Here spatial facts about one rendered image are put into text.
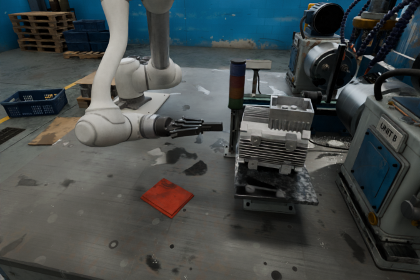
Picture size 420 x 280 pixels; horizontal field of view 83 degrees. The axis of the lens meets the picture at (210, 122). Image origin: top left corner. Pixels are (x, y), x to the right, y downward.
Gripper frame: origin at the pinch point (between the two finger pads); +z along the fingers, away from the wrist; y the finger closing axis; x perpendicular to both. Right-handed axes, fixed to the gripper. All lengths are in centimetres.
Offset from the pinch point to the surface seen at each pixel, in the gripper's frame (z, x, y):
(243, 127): 11.9, -3.8, -7.2
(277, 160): 21.6, 6.9, -8.5
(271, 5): 6, -4, 600
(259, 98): 12, 13, 54
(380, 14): 61, -24, 49
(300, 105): 28.7, -5.3, 4.6
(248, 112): 13.0, -6.2, -1.9
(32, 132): -251, 68, 106
